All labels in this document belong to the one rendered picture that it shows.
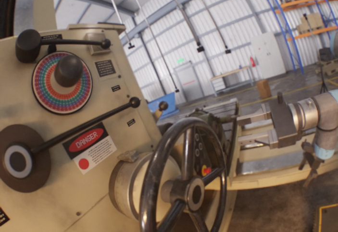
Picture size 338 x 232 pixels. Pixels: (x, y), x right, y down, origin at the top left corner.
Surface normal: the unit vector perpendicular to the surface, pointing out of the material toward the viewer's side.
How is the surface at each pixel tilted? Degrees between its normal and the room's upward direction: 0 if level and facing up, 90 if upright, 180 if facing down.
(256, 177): 0
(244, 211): 0
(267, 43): 90
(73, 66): 90
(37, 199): 90
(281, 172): 0
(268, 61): 90
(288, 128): 23
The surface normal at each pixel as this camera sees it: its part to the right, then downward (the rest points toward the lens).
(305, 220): -0.39, -0.91
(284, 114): -0.54, -0.70
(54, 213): 0.79, -0.24
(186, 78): -0.47, 0.34
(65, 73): 0.71, 0.03
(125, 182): -0.59, -0.53
